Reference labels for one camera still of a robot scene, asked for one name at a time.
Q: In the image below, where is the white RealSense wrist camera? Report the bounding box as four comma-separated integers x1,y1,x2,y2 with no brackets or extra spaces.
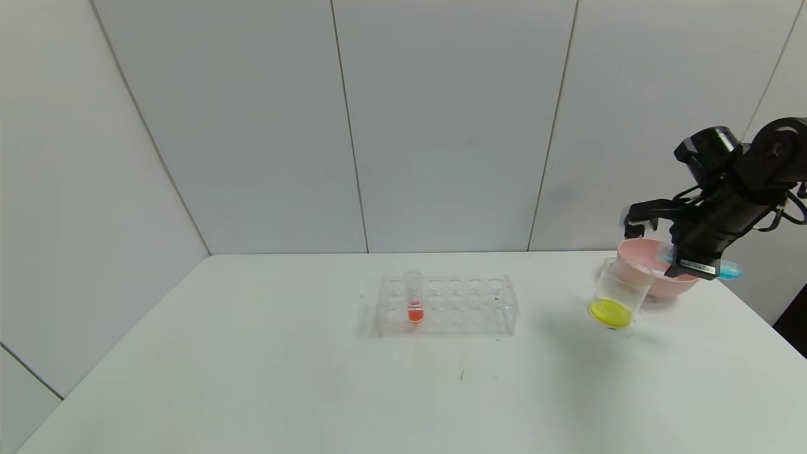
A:
621,205,659,239

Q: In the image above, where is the pink bowl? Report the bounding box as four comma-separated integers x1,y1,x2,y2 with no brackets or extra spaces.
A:
617,238,702,298

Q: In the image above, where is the dark object beside table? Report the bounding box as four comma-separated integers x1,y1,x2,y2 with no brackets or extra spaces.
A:
774,300,807,357

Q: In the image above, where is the clear plastic test tube rack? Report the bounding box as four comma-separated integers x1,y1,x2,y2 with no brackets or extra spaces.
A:
372,274,519,338

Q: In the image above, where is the test tube with blue liquid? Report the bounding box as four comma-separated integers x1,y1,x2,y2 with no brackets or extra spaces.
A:
659,252,743,281

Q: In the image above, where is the test tube with red liquid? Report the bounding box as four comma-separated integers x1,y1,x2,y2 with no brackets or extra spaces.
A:
404,270,425,324

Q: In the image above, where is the clear glass beaker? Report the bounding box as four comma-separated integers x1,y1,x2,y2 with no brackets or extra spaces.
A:
588,257,653,330

